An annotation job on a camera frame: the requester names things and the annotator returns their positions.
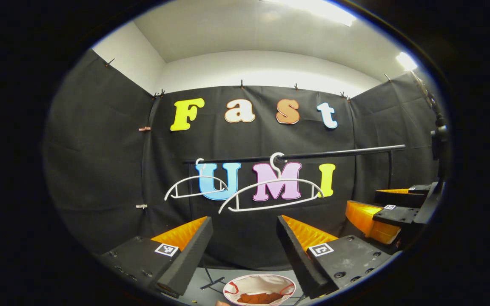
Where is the black camera stand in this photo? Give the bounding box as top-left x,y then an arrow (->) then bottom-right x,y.
411,70 -> 450,183

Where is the long ceiling light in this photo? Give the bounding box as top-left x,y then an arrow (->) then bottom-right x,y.
262,0 -> 358,27

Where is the black backdrop cloth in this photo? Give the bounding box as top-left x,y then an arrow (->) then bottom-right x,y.
43,49 -> 450,272

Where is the black clothes rack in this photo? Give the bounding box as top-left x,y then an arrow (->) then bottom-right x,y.
184,144 -> 406,305

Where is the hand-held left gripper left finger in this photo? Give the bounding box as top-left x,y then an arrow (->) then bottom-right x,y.
98,216 -> 214,298

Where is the rust orange shirt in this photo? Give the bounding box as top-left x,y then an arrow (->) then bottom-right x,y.
236,292 -> 284,305

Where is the white plastic hanger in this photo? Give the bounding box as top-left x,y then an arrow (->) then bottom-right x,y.
218,152 -> 325,214
164,158 -> 230,201

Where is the row of black cloth clips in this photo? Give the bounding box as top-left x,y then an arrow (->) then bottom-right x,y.
105,59 -> 392,102

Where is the small ceiling light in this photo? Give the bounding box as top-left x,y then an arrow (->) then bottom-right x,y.
395,52 -> 419,72

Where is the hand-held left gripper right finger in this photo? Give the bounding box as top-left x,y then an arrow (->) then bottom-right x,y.
276,215 -> 392,300

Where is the white pink laundry hamper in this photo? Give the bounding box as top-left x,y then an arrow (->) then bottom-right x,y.
223,274 -> 296,306

